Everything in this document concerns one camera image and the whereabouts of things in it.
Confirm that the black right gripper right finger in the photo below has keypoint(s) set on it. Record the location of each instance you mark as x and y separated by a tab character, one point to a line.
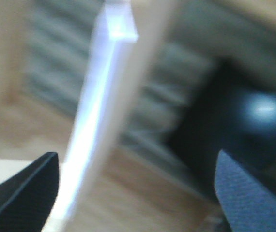
246	195

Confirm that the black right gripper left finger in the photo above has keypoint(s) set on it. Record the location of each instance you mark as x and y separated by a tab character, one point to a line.
27	198

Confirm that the white paper sheets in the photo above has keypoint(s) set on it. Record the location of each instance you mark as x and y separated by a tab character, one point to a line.
113	34

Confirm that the grey Huawei laptop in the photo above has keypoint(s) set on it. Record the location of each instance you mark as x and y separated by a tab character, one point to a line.
232	112

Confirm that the wooden shelf frame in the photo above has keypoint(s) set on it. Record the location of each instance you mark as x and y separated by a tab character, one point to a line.
135	182

